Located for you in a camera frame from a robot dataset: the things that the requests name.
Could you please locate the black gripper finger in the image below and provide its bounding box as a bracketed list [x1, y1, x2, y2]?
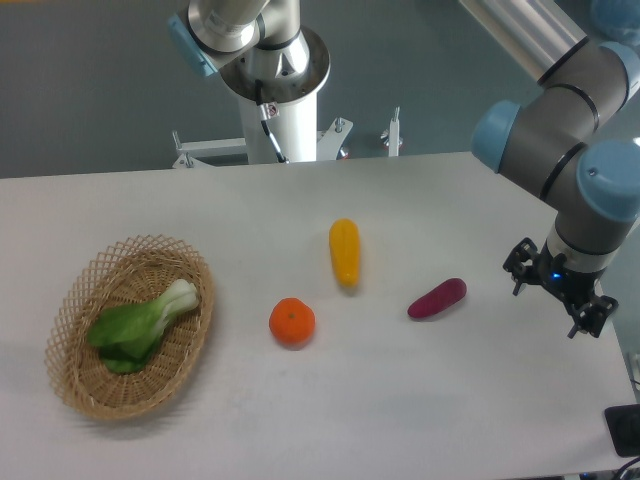
[503, 237, 540, 296]
[566, 295, 618, 339]

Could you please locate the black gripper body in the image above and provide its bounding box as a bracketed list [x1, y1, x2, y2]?
[531, 247, 604, 307]

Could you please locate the green bok choy vegetable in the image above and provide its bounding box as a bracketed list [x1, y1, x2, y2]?
[86, 279, 199, 374]

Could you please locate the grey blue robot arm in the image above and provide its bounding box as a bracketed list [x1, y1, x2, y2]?
[168, 1, 639, 336]

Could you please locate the woven wicker basket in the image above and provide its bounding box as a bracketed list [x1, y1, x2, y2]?
[45, 235, 214, 420]

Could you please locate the purple sweet potato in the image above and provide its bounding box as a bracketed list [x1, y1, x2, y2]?
[407, 278, 467, 320]

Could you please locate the black device at edge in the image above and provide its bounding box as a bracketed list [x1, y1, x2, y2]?
[604, 404, 639, 458]

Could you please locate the orange tangerine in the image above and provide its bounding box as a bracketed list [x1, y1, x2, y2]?
[269, 297, 316, 347]

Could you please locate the blue plastic bag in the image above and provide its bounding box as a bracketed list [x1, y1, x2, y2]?
[590, 0, 639, 47]

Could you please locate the white right frame bracket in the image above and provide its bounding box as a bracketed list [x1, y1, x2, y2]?
[380, 106, 404, 157]

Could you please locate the white frame bracket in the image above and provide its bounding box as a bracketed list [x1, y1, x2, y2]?
[316, 117, 354, 161]
[171, 130, 248, 169]
[380, 106, 404, 157]

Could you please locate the white middle frame bracket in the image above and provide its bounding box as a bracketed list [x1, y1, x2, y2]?
[316, 117, 354, 161]

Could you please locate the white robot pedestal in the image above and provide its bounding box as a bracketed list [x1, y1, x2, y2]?
[221, 26, 330, 164]

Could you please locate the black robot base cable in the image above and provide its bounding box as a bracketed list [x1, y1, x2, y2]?
[253, 78, 290, 164]

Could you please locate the white left frame bracket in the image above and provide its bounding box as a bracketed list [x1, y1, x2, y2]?
[171, 130, 248, 169]

